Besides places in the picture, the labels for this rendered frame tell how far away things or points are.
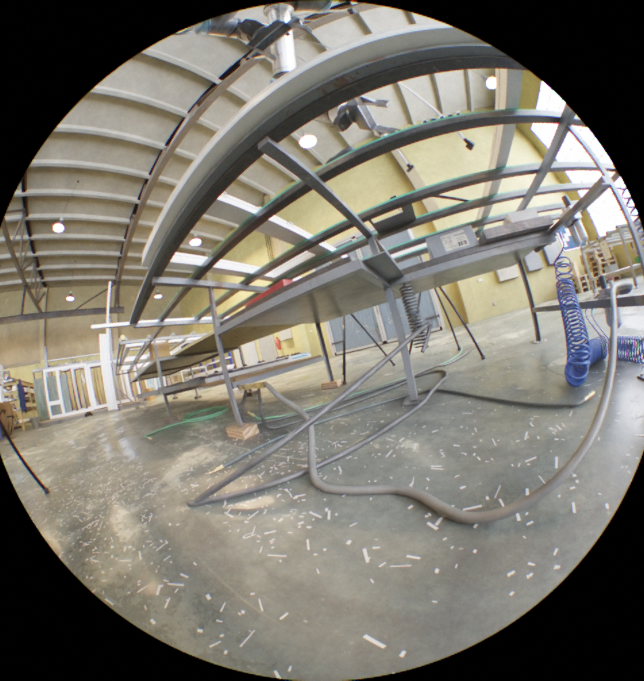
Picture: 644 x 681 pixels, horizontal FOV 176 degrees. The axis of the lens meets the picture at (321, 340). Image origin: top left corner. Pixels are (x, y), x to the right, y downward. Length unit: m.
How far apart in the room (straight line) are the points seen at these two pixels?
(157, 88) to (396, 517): 8.88
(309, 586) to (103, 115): 9.56
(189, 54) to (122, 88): 2.11
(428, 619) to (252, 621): 0.22
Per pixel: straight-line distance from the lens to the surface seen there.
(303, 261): 1.28
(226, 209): 0.79
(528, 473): 0.51
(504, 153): 1.04
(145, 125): 9.11
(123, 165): 10.12
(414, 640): 0.34
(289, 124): 0.56
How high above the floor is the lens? 0.33
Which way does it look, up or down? 3 degrees up
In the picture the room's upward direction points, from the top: 14 degrees counter-clockwise
